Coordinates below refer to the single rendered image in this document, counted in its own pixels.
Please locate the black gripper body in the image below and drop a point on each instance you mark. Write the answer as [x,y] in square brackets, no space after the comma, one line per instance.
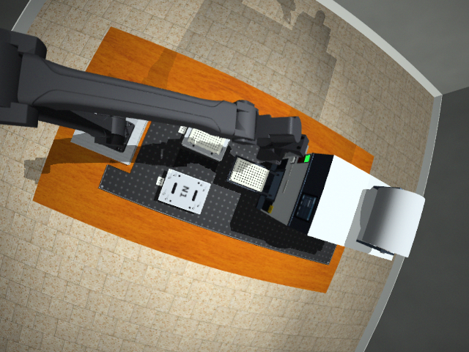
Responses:
[262,156]

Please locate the white cylinder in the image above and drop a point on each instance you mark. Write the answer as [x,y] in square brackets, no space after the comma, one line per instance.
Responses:
[394,220]

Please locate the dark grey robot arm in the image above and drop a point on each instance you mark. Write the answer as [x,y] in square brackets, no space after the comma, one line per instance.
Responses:
[33,90]

